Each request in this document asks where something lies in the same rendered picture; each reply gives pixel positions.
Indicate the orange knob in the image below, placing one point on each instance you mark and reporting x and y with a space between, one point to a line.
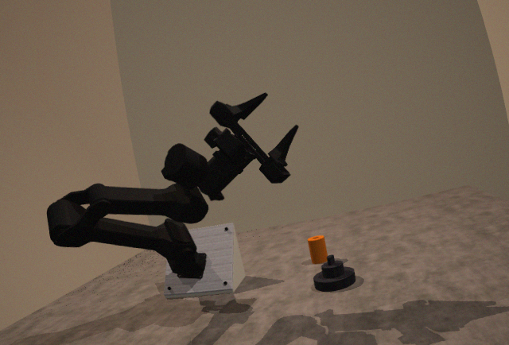
317 249

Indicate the dark grey round pedestal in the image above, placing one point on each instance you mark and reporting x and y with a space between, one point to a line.
334 276

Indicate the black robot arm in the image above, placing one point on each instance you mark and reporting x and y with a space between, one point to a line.
71 225

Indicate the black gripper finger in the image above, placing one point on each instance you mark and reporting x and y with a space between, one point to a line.
243 110
279 153

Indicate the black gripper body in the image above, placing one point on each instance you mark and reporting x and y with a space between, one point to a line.
274 173

